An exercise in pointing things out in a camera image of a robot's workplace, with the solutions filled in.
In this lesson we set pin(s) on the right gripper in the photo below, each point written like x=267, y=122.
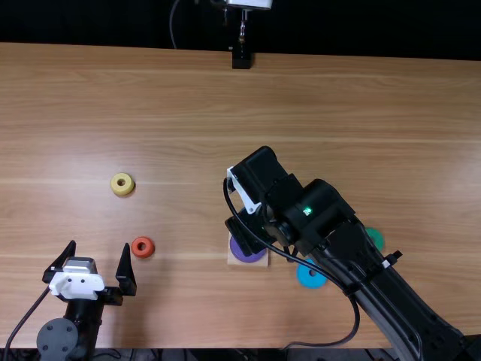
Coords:
x=263, y=169

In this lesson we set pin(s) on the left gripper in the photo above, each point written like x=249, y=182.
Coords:
x=112, y=295

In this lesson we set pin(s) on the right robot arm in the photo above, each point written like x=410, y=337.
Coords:
x=394, y=301

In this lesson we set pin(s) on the wooden peg base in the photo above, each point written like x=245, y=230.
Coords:
x=235, y=264

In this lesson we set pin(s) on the black clamp stand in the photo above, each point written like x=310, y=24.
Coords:
x=242, y=58

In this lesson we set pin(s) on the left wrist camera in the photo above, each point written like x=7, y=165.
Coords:
x=75, y=284

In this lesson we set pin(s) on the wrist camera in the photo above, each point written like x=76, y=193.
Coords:
x=246, y=197
x=75, y=284

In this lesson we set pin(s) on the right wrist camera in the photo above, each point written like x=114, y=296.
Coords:
x=246, y=197

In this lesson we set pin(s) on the silver camera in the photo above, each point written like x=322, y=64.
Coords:
x=248, y=3

